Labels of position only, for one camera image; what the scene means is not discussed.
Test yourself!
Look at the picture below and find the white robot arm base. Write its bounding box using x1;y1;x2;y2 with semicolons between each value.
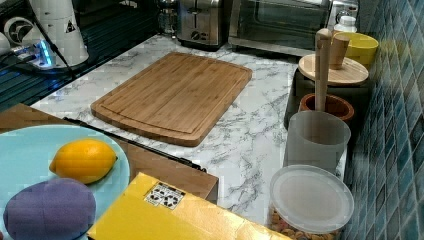
0;0;90;70

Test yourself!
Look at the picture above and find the glass jar behind toaster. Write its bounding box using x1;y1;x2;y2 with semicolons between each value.
157;0;177;37

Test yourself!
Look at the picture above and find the stainless steel toaster oven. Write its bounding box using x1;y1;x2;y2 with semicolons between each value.
228;0;332;56

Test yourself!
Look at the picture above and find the bamboo cutting board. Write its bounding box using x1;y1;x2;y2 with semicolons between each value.
91;52;252;147

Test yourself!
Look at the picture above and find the frosted plastic cup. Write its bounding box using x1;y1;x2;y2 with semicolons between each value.
284;111;351;173

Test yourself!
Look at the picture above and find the yellow cardboard box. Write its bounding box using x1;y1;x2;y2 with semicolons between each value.
87;173;290;240

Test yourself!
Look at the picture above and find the clear jar with white lid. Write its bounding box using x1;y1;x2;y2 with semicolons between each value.
267;165;354;240

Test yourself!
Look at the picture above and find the yellow lemon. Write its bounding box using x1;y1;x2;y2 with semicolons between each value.
49;138;117;184

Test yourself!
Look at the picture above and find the wooden rolling pin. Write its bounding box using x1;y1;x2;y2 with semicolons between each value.
315;28;332;111

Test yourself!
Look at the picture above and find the round wooden board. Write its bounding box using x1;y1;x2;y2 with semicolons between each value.
298;54;369;86

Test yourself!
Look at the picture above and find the small wooden cup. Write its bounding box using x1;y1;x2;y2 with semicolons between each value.
329;34;350;70

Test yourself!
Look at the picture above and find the yellow bowl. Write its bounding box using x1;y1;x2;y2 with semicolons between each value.
340;32;379;69

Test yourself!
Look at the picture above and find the white capped bottle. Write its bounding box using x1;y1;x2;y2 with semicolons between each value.
333;16;357;33

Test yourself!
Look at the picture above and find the purple plush eggplant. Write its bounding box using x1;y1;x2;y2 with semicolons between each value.
3;178;96;240

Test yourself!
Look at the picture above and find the light blue plate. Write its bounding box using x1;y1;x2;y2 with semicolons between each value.
1;125;130;240

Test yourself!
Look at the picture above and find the black cable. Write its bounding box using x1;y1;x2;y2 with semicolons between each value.
23;0;77;80

